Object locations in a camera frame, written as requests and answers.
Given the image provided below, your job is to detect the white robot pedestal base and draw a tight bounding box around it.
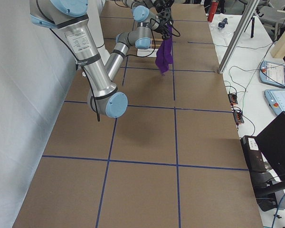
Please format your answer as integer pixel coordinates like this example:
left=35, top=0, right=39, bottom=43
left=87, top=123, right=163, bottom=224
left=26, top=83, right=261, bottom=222
left=86, top=0, right=110, bottom=57

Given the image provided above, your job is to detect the right wooden rack rod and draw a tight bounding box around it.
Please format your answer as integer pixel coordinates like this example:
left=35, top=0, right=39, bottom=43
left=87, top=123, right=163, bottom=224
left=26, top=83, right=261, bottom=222
left=150, top=45, right=161, bottom=49

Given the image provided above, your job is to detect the robot arm without towel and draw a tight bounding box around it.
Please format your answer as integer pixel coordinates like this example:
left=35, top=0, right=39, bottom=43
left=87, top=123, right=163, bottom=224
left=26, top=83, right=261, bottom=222
left=29, top=0, right=129, bottom=118

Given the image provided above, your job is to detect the aluminium frame post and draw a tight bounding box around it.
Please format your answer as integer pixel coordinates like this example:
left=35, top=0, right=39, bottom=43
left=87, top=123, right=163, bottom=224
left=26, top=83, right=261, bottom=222
left=218, top=0, right=259, bottom=74

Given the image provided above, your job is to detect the black monitor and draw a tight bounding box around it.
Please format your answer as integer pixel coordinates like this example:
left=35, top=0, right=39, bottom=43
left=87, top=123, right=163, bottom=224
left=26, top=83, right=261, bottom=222
left=256, top=111, right=285, bottom=178

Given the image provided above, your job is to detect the orange connector block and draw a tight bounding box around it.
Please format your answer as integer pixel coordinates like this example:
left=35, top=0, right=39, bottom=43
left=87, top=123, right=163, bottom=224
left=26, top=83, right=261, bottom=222
left=228, top=93, right=238, bottom=106
left=232, top=107, right=244, bottom=125

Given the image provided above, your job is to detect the teach pendant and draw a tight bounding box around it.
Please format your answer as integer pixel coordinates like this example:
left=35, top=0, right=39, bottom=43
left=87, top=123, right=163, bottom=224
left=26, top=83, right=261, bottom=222
left=264, top=89, right=285, bottom=116
left=259, top=60, right=285, bottom=88

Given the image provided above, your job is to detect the black tripod leg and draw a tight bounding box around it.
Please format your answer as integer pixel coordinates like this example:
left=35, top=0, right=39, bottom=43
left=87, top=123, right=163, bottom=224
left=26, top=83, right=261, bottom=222
left=250, top=17, right=255, bottom=38

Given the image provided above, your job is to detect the upper teach pendant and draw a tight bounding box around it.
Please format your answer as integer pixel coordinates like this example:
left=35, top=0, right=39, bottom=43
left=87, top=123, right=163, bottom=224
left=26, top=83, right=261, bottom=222
left=259, top=60, right=285, bottom=88

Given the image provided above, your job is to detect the red cylinder bottle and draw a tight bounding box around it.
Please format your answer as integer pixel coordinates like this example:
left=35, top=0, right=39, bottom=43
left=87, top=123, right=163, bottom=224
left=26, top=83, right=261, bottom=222
left=207, top=0, right=219, bottom=22

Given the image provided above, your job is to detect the wooden rack rod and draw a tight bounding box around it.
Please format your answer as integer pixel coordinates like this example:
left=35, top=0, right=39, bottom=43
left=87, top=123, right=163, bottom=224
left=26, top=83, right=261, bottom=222
left=150, top=45, right=161, bottom=49
left=151, top=38, right=163, bottom=43

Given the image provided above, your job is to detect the left wooden rack rod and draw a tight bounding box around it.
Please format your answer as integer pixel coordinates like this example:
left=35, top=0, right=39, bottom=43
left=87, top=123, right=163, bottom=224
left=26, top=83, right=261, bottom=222
left=151, top=38, right=163, bottom=43

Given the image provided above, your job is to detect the lower orange connector block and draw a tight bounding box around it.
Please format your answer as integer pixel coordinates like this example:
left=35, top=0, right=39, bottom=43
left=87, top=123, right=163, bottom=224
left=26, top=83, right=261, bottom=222
left=232, top=107, right=244, bottom=125

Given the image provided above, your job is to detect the lower teach pendant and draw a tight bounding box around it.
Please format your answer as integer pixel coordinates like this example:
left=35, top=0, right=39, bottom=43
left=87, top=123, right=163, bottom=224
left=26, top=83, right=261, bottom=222
left=264, top=89, right=285, bottom=116

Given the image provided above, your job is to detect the black monitor stand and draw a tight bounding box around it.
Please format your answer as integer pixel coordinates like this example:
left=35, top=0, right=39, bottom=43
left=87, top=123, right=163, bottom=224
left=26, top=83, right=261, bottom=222
left=250, top=171, right=285, bottom=211

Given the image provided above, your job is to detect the upper orange connector block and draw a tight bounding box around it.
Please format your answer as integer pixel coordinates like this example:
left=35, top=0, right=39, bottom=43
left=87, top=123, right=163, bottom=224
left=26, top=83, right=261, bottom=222
left=228, top=93, right=238, bottom=106

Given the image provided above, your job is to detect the robot arm holding towel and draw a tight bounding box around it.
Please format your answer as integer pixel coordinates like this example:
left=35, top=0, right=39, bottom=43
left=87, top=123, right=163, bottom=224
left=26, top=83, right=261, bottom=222
left=105, top=0, right=174, bottom=80

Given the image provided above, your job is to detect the purple towel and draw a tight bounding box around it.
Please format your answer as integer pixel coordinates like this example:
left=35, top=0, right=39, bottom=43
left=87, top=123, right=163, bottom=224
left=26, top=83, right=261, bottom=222
left=155, top=37, right=173, bottom=74

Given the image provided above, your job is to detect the black computer box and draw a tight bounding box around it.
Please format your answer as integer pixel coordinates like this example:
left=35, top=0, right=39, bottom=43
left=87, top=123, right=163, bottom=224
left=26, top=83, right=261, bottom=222
left=240, top=135, right=272, bottom=173

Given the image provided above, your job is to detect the white towel rack base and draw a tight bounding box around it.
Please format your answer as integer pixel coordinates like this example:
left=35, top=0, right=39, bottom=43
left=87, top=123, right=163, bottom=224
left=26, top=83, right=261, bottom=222
left=137, top=48, right=158, bottom=57

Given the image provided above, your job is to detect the black gripper with towel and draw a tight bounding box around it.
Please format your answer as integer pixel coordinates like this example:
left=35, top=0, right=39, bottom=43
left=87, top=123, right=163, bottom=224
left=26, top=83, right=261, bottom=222
left=156, top=6, right=173, bottom=27

